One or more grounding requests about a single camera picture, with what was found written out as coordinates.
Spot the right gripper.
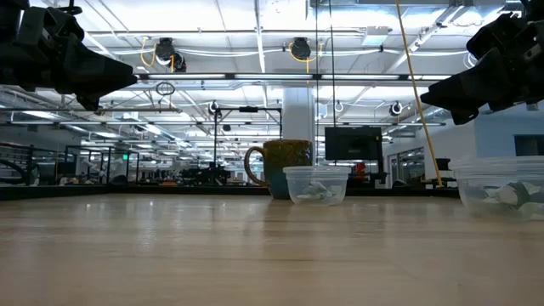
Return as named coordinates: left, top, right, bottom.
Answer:
left=419, top=20, right=544, bottom=126

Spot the black aluminium table frame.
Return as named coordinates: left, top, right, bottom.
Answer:
left=0, top=183, right=461, bottom=201

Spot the background black workstation frame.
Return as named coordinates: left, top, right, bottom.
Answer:
left=63, top=145, right=141, bottom=186

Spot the long ceiling light fixture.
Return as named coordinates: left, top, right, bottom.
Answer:
left=131, top=72, right=451, bottom=82

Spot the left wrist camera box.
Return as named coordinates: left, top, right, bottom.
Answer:
left=17, top=6, right=59, bottom=46

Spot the thin black hanging cable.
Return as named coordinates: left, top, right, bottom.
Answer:
left=314, top=0, right=320, bottom=166
left=328, top=0, right=337, bottom=128

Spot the black monitor on stand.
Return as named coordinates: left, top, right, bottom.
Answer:
left=324, top=126, right=384, bottom=162

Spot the yellow hanging cable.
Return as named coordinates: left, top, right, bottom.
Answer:
left=394, top=0, right=445, bottom=188

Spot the clear plastic bowl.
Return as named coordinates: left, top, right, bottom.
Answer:
left=450, top=155, right=544, bottom=223
left=282, top=165, right=353, bottom=207

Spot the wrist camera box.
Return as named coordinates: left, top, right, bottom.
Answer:
left=466, top=14, right=522, bottom=60
left=17, top=6, right=59, bottom=46

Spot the black background rig frame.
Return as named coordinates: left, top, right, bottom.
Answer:
left=213, top=105, right=284, bottom=184

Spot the brown green ceramic mug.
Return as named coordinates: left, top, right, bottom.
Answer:
left=243, top=139, right=315, bottom=201

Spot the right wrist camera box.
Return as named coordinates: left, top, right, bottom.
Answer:
left=466, top=14, right=522, bottom=60

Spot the black ceiling cable reel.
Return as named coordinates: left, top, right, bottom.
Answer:
left=288, top=37, right=314, bottom=62
left=154, top=37, right=188, bottom=73

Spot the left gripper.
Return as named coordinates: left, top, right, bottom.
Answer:
left=0, top=19, right=139, bottom=112

